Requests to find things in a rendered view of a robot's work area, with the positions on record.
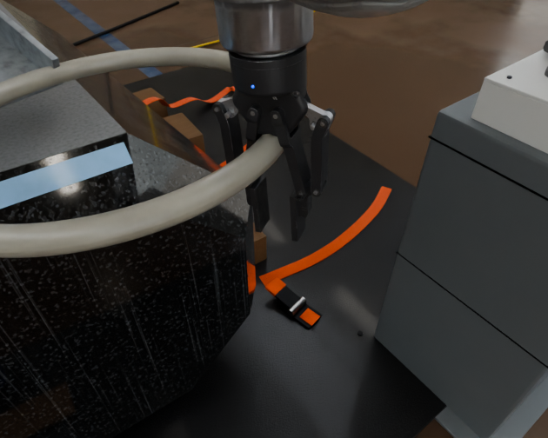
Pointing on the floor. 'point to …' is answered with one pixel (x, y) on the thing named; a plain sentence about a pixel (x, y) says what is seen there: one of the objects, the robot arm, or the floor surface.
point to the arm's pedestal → (482, 279)
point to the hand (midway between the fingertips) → (278, 210)
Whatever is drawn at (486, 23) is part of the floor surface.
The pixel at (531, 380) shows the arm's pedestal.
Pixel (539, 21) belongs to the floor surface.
